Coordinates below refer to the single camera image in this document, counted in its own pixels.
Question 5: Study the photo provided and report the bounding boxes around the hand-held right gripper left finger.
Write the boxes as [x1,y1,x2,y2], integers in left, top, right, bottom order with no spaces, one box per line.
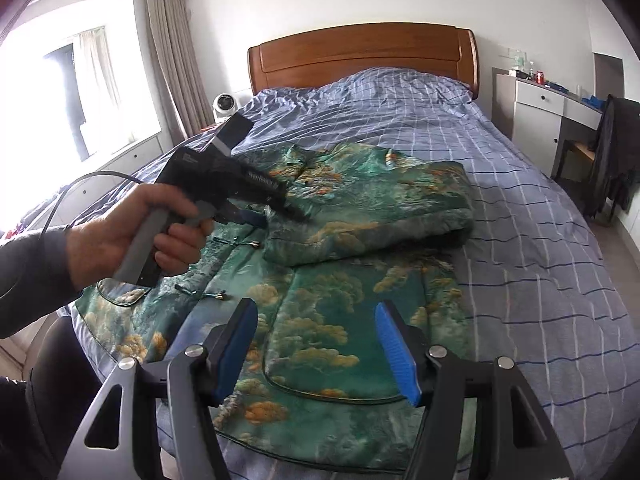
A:
[65,297,261,480]

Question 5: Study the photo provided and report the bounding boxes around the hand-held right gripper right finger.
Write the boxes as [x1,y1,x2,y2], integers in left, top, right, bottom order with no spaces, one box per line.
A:
[374,301,573,480]

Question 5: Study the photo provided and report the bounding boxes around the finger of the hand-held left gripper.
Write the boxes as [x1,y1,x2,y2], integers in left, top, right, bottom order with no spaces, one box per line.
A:
[215,207,271,231]
[265,187,313,222]

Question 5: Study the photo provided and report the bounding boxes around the green printed garment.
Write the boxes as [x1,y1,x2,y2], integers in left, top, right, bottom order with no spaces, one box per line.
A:
[70,142,476,473]

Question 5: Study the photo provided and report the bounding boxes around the person's left forearm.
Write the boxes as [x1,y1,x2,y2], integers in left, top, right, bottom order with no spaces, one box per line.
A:
[0,225,83,341]

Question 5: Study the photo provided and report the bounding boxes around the person's left hand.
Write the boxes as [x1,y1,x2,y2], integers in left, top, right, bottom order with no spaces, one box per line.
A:
[65,182,216,292]

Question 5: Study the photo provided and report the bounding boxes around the white desk fan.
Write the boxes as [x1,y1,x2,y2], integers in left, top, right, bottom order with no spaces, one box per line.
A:
[211,92,246,123]

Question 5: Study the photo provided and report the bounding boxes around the white low cabinet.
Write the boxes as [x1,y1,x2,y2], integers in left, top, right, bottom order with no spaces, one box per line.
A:
[10,132,163,231]

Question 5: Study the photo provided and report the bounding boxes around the beige curtain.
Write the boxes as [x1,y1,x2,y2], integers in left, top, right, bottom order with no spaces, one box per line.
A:
[144,0,216,141]

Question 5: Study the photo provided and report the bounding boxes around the wooden headboard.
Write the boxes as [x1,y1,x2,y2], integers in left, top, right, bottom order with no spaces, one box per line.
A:
[247,23,481,103]

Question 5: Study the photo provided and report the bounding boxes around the bed with blue plaid cover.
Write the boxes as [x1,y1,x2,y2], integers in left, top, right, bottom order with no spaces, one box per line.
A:
[65,67,640,480]

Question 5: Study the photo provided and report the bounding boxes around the window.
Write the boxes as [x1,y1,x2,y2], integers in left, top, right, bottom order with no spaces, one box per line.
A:
[0,0,166,221]

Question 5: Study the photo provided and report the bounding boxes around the person's leg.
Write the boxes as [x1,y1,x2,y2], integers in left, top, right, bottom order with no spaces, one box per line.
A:
[0,317,108,480]

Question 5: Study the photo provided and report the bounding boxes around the white desk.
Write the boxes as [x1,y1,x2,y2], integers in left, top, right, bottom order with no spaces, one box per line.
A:
[492,66,603,181]

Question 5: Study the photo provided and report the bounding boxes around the clear glass bottles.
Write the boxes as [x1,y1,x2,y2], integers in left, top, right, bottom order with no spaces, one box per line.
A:
[507,50,533,78]

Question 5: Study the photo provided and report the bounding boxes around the wooden chair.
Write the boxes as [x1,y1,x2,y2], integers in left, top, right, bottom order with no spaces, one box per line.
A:
[550,135,601,181]

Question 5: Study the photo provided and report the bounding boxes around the dark jacket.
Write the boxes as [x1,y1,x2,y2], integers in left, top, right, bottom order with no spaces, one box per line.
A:
[585,94,640,226]

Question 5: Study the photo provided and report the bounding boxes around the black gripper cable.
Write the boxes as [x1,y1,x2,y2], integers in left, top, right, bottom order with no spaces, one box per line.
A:
[40,170,166,236]

